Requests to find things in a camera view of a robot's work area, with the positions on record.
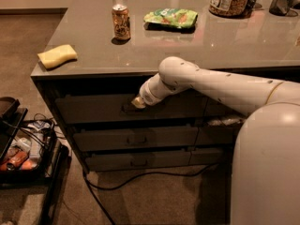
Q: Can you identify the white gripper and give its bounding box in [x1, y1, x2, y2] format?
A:
[131, 81, 163, 109]

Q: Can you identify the grey top drawer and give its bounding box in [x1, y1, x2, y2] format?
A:
[55, 91, 207, 124]

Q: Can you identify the grey drawer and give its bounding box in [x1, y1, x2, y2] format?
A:
[73, 126, 233, 152]
[55, 91, 207, 124]
[85, 148, 224, 172]

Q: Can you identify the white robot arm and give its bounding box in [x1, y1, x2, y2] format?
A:
[132, 56, 300, 225]

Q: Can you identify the grey middle drawer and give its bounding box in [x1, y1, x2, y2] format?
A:
[73, 126, 233, 152]

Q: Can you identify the grey bottom drawer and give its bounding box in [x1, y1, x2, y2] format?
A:
[85, 148, 224, 172]

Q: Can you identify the grey counter cabinet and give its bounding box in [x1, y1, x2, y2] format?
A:
[32, 0, 300, 172]

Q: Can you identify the orange soda can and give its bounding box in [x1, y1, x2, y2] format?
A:
[112, 4, 130, 40]

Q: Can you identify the yellow sponge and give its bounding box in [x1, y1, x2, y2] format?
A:
[37, 44, 78, 69]

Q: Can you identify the green chip bag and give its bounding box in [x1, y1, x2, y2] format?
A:
[143, 8, 198, 29]

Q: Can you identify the black cart with clutter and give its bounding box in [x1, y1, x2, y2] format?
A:
[0, 97, 68, 225]

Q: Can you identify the black floor cable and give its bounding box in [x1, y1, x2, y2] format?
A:
[82, 163, 219, 225]

